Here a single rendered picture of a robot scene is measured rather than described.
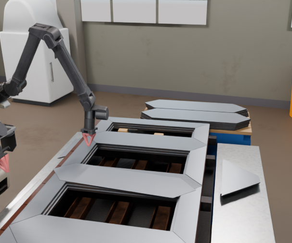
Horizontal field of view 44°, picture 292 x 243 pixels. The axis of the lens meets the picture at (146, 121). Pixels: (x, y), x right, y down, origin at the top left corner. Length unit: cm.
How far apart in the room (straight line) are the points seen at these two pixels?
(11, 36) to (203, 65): 274
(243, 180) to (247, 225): 32
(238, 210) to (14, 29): 438
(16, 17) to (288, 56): 375
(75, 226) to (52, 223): 10
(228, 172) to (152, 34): 375
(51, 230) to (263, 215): 94
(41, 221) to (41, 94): 398
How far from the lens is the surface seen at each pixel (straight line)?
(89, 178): 183
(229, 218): 174
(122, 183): 177
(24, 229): 157
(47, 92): 537
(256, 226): 172
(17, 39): 546
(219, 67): 537
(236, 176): 199
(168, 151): 209
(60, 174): 189
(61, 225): 155
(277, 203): 328
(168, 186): 174
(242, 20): 523
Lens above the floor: 178
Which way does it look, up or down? 22 degrees down
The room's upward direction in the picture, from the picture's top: 1 degrees counter-clockwise
